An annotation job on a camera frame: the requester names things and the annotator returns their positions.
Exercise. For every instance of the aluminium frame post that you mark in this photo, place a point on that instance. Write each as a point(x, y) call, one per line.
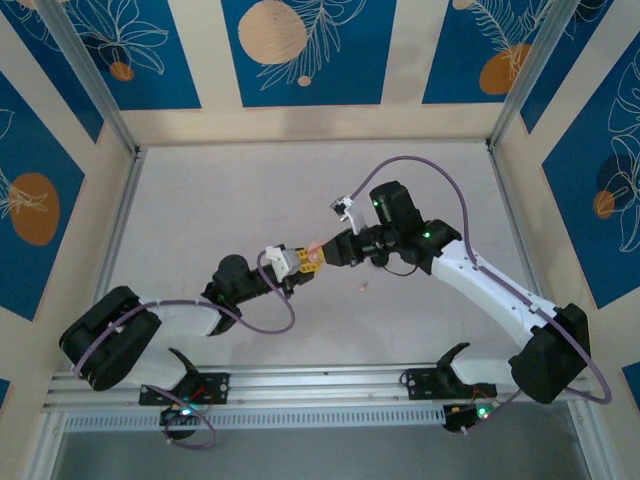
point(90, 75)
point(540, 60)

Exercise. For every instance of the aluminium table side rail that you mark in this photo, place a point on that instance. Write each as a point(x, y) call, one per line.
point(501, 172)
point(119, 235)

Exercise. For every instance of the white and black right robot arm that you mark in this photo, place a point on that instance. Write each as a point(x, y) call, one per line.
point(490, 285)

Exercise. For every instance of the glossy black earbud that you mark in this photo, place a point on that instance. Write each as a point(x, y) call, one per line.
point(379, 262)

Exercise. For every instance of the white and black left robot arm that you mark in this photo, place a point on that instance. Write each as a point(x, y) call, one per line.
point(180, 312)

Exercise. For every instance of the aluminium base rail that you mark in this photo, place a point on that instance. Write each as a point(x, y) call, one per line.
point(310, 385)

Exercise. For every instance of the round pink charging case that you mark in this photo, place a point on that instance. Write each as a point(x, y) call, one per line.
point(314, 251)

